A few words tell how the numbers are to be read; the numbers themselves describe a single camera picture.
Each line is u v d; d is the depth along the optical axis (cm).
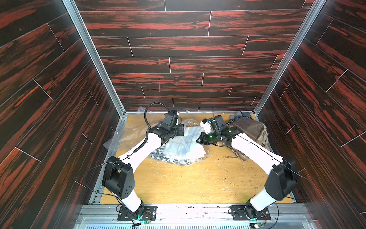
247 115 116
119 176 44
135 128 108
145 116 72
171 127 67
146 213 73
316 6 66
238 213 73
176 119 66
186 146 80
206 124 75
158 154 92
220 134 63
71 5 65
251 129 94
